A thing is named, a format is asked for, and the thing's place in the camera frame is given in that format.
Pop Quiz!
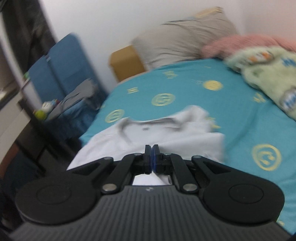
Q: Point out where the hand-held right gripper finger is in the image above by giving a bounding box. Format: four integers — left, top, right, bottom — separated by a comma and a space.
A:
69, 144, 153, 194
153, 144, 232, 194

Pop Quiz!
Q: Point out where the white shirt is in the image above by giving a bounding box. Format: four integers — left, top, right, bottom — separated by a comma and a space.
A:
67, 105, 226, 186

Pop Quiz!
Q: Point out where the teal printed bed sheet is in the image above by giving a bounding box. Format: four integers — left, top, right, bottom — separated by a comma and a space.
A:
80, 58, 296, 235

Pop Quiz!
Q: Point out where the grey cloth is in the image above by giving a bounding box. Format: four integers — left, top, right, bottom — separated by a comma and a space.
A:
47, 79, 99, 121

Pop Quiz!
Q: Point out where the yellow headboard cushion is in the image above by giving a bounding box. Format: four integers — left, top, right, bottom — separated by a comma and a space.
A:
109, 45, 146, 82

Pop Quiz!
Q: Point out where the white toy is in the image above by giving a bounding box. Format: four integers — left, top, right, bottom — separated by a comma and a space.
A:
42, 99, 59, 114

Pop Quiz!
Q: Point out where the grey pillow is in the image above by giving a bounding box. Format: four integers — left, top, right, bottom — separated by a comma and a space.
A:
131, 7, 238, 70

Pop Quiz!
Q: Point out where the blue covered chair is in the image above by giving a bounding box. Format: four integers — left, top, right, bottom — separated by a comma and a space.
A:
27, 54, 70, 130
46, 34, 109, 141

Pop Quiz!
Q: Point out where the green cartoon blanket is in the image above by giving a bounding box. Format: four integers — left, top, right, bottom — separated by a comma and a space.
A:
225, 46, 296, 121

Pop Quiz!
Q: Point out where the pink fluffy blanket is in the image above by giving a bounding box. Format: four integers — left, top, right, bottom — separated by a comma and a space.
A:
201, 34, 296, 59

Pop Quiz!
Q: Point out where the dark barred window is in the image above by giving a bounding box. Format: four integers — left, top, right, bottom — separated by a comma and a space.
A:
5, 0, 57, 77

